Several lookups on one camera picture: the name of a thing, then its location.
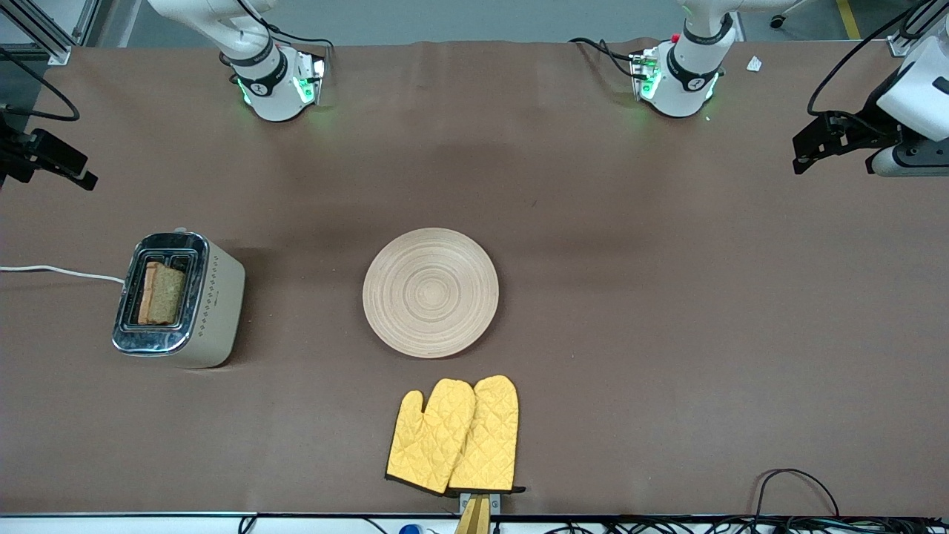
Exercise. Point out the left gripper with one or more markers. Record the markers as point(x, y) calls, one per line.
point(869, 123)

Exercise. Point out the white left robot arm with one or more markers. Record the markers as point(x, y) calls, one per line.
point(686, 85)

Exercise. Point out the black chair caster wheel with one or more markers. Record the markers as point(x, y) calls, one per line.
point(777, 21)

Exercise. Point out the small white paper scrap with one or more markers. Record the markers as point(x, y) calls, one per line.
point(754, 64)

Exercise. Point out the brown bread toast slice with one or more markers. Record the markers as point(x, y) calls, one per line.
point(164, 294)

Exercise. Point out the round light wooden plate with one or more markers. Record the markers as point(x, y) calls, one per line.
point(430, 293)

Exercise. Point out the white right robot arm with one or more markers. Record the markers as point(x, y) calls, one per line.
point(270, 93)

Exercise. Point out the yellow quilted oven mitt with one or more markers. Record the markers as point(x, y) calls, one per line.
point(489, 437)

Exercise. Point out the wooden stick with metal bracket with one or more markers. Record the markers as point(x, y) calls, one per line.
point(474, 515)

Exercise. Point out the beige chrome two-slot toaster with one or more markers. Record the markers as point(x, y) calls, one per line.
point(211, 304)

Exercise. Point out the aluminium frame post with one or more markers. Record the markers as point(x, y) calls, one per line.
point(55, 46)
point(908, 41)

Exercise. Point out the brown table cover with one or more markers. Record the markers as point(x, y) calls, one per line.
point(593, 200)

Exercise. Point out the yellow quilted mitt showing thumb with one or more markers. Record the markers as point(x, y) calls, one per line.
point(426, 445)

